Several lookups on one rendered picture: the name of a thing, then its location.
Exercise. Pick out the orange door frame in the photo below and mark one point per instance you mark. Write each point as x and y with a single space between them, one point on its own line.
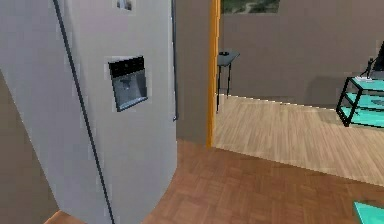
213 73

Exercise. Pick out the black stand with teal shelves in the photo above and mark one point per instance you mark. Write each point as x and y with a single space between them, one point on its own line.
361 100

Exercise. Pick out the grey fridge with dispenser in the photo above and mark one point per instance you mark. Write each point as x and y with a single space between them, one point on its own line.
43 100

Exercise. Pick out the small grey side table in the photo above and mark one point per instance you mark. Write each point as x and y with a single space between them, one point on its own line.
228 58

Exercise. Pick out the black dish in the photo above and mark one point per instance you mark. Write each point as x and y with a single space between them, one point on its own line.
224 53

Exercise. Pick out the framed landscape picture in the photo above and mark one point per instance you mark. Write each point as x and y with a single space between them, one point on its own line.
250 6

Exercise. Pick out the small photo fridge magnet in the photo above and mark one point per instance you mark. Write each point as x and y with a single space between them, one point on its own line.
124 4

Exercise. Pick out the small black figurine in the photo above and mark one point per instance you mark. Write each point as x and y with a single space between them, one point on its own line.
368 68

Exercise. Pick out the teal glass table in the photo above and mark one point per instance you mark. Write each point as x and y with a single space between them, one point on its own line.
369 213

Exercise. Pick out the black television set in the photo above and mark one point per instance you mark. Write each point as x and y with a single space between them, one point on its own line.
380 58

